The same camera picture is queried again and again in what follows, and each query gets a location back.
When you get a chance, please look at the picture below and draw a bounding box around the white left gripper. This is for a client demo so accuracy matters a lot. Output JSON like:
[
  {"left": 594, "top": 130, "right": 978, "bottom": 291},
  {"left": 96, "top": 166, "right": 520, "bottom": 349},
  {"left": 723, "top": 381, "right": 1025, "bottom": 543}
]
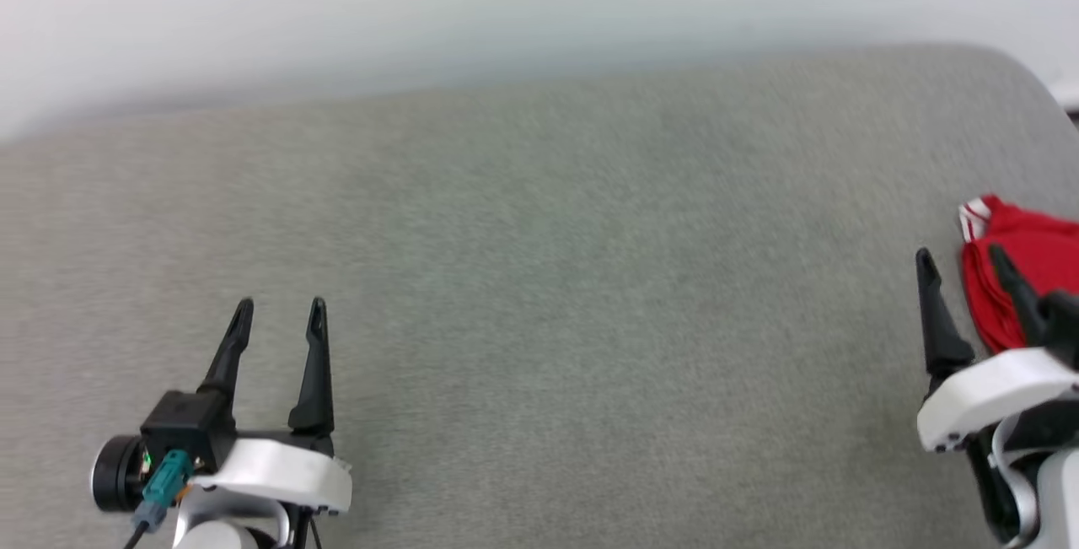
[{"left": 190, "top": 297, "right": 353, "bottom": 519}]

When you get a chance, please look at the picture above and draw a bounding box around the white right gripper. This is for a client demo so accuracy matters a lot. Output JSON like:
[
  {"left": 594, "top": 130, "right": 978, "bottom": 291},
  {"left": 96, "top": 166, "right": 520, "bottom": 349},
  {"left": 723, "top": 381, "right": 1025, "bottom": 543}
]
[{"left": 916, "top": 245, "right": 1079, "bottom": 454}]

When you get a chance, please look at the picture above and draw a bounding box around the red garment with white sleeves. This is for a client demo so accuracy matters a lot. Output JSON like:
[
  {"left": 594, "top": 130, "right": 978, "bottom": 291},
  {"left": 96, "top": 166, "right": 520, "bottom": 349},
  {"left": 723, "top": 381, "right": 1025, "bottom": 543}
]
[{"left": 958, "top": 195, "right": 1079, "bottom": 356}]

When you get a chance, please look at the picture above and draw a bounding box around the teal cable plug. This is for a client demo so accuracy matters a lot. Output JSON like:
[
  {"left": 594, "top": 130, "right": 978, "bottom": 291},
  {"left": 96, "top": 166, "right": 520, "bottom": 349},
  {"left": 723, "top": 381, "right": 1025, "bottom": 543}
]
[{"left": 132, "top": 448, "right": 195, "bottom": 530}]

